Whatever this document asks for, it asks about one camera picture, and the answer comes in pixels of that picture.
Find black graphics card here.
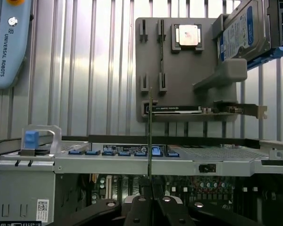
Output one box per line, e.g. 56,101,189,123
145,101,268,119

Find hard disk with blue label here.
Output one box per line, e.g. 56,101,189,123
216,0,275,65

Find blue disk caddy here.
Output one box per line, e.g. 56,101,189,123
245,0,283,71

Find grey open PC case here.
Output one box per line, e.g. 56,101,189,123
0,124,283,226

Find grey power supply unit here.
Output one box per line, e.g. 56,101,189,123
0,161,56,225

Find grey parts rack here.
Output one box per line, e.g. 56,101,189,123
135,13,248,123

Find light blue teach pendant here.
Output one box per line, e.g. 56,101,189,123
0,0,35,89

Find blue case latch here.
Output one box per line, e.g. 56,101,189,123
24,130,40,150

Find green motherboard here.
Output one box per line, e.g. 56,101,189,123
80,173,238,207

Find silver CPU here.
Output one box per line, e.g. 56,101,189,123
178,24,203,48

